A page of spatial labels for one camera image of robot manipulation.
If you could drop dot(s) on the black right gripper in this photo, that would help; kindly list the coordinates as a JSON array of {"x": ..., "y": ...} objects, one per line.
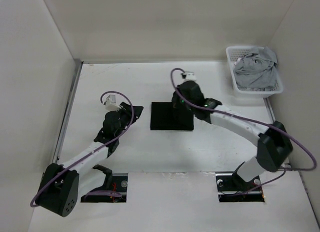
[{"x": 177, "y": 104}]

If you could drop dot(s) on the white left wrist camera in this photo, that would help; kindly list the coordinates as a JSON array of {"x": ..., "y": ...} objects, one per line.
[{"x": 111, "y": 103}]

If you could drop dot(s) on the left aluminium frame rail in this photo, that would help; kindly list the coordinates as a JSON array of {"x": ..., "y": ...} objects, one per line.
[{"x": 68, "y": 108}]

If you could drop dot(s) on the black tank top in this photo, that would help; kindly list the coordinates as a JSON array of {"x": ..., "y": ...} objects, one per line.
[{"x": 162, "y": 118}]

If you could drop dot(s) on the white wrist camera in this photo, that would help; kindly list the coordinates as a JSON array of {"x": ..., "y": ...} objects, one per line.
[
  {"x": 111, "y": 103},
  {"x": 188, "y": 76}
]

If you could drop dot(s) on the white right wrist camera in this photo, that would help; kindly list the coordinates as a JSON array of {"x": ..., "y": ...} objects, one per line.
[{"x": 188, "y": 76}]

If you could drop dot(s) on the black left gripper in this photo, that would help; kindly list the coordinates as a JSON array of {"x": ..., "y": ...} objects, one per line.
[{"x": 127, "y": 109}]

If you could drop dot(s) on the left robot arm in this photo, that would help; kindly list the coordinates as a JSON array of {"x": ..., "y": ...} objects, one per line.
[{"x": 63, "y": 184}]

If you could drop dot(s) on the grey tank tops pile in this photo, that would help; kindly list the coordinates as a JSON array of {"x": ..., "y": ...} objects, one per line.
[{"x": 257, "y": 70}]

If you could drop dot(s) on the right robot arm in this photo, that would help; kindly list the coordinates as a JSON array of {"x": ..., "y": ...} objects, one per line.
[{"x": 272, "y": 146}]

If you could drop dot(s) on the white plastic laundry basket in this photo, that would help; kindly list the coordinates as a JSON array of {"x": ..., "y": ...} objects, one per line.
[{"x": 233, "y": 53}]

